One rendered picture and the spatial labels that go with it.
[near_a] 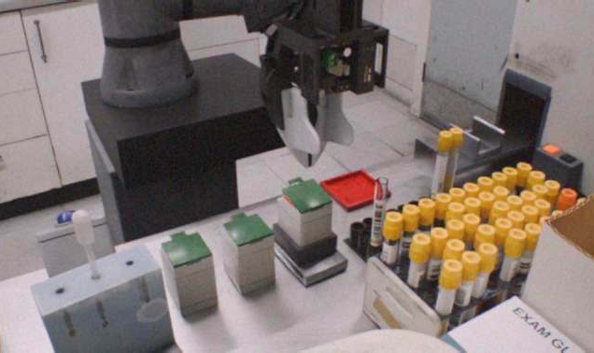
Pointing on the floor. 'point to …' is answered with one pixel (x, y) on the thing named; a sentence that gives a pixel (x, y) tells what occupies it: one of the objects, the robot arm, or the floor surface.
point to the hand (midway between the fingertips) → (304, 151)
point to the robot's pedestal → (161, 197)
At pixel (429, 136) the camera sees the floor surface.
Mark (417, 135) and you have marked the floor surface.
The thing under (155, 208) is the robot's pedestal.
